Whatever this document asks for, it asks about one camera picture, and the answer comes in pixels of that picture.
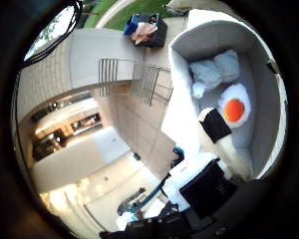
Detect white open fabric container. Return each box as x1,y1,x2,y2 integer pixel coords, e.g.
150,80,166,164
160,19,289,181

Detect black cable bundle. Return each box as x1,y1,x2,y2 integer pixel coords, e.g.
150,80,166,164
22,0,85,65

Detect blue table clamp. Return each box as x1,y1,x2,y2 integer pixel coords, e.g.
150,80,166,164
117,145,186,217

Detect person in black clothes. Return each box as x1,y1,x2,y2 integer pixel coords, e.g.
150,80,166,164
123,13,168,49

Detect metal stair railing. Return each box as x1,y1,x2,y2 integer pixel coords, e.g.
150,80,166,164
98,58,174,108

